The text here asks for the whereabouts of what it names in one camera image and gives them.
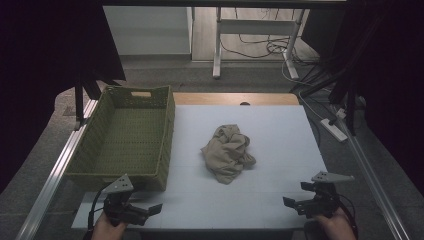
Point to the green woven basket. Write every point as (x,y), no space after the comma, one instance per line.
(133,133)

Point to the person's right hand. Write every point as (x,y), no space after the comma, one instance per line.
(336,228)

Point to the person's left hand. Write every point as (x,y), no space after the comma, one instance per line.
(106,230)

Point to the white plug adapter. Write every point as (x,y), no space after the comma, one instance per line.
(341,114)

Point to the white cabinet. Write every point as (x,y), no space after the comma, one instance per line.
(146,30)

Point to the white desk frame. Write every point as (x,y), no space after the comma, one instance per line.
(256,26)

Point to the beige cloth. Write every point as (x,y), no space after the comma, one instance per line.
(228,153)

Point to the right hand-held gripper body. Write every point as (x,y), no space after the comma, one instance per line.
(321,201)

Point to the black metal stand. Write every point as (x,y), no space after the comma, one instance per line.
(350,106)
(79,100)

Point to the white power strip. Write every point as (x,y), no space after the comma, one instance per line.
(333,130)

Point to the aluminium rail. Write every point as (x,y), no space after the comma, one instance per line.
(56,173)
(373,180)

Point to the black curtain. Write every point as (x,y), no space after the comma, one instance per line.
(393,83)
(40,66)

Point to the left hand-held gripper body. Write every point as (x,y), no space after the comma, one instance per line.
(123,208)

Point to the white foam mat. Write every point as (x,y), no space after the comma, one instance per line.
(276,133)

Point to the dark round table grommet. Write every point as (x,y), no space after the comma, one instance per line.
(245,103)

